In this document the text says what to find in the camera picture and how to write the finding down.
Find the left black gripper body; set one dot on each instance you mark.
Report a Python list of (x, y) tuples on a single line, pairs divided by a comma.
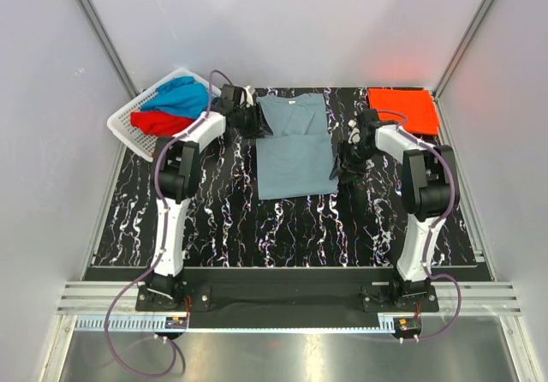
[(248, 121)]

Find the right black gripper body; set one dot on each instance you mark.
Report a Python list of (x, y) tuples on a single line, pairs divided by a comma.
[(354, 157)]

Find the grey blue t shirt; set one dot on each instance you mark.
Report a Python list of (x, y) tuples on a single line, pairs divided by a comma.
[(297, 159)]

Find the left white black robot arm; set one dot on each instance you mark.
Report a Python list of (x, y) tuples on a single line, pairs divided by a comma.
[(176, 177)]

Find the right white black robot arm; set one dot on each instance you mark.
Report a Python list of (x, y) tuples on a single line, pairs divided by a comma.
[(429, 192)]

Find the white plastic laundry basket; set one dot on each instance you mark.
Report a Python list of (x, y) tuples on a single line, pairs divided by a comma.
[(128, 129)]

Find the folded orange t shirt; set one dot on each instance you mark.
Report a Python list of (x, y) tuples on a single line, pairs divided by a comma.
[(415, 108)]

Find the red t shirt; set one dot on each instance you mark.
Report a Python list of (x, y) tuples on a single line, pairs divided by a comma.
[(159, 123)]

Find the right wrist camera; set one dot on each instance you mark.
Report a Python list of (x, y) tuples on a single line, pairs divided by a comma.
[(355, 132)]

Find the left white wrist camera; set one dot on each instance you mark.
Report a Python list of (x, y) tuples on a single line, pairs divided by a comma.
[(247, 96)]

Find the aluminium frame rail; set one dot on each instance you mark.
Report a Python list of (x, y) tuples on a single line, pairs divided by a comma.
[(95, 304)]

